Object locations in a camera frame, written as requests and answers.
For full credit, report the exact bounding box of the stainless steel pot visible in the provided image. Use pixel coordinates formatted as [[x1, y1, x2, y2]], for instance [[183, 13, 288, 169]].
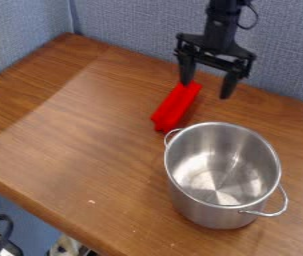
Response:
[[163, 122, 289, 230]]

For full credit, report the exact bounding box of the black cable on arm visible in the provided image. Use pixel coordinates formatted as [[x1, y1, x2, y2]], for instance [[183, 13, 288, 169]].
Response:
[[237, 1, 261, 31]]

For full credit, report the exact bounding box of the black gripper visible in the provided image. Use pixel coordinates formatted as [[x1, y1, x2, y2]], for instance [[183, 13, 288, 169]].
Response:
[[175, 8, 257, 99]]

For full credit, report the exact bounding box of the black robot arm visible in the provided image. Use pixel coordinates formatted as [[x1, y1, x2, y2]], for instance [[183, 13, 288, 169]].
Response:
[[174, 0, 257, 99]]

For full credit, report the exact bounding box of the red plastic block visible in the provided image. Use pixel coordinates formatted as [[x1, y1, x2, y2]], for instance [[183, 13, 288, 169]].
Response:
[[151, 81, 202, 133]]

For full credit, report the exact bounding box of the pale object under table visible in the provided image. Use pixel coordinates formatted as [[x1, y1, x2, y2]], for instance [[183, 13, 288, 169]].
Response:
[[46, 234, 98, 256]]

